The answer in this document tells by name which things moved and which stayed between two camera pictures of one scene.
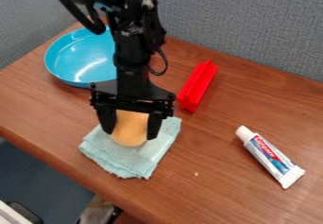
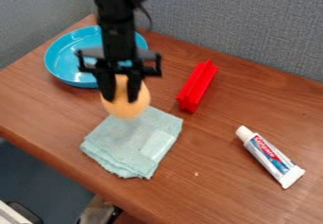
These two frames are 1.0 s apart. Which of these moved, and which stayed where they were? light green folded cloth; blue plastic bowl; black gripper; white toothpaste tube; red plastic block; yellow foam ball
Moved: black gripper; yellow foam ball
Stayed: blue plastic bowl; red plastic block; light green folded cloth; white toothpaste tube
